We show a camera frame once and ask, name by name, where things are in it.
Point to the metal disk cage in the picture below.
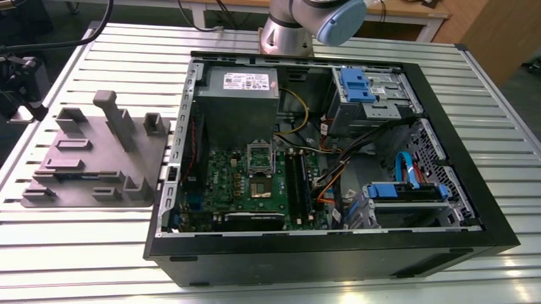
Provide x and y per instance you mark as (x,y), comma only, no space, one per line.
(406,206)

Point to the black graphics card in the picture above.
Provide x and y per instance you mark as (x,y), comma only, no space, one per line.
(255,220)

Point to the black RAM slot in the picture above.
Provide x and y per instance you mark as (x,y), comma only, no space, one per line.
(291,187)
(296,187)
(300,187)

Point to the wooden desk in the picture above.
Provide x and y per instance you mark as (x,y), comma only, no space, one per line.
(406,12)

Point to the blue board connector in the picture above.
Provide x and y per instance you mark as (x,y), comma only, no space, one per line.
(196,202)

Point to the wooden cabinet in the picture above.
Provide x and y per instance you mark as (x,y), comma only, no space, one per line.
(499,31)

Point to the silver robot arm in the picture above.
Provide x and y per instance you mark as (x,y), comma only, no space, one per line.
(284,35)

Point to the grey parts rack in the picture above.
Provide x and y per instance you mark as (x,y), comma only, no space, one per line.
(106,190)

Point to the hard disk in blue carrier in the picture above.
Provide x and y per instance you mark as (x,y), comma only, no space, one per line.
(402,191)

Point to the metal drive cage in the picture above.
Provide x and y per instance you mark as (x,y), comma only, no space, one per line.
(380,111)

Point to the grey power supply unit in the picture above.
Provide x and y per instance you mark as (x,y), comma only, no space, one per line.
(237,120)

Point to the black PC case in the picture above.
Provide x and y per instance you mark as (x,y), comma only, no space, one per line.
(296,263)

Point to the green motherboard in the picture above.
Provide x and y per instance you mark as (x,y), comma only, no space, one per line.
(224,177)

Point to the blue plastic drive latch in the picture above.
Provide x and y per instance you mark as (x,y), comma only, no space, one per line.
(357,85)

